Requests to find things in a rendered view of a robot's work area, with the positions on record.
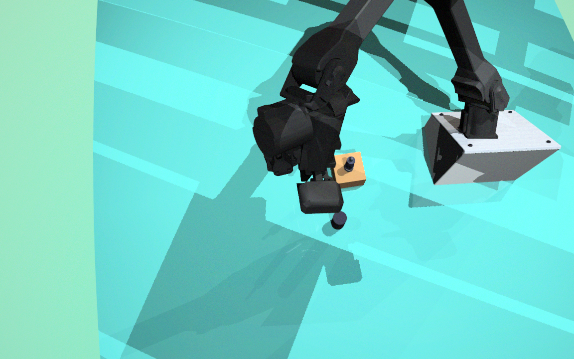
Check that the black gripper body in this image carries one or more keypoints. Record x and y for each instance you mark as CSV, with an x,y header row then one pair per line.
x,y
318,195

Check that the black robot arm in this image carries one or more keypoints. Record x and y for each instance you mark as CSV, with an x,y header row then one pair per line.
x,y
327,59

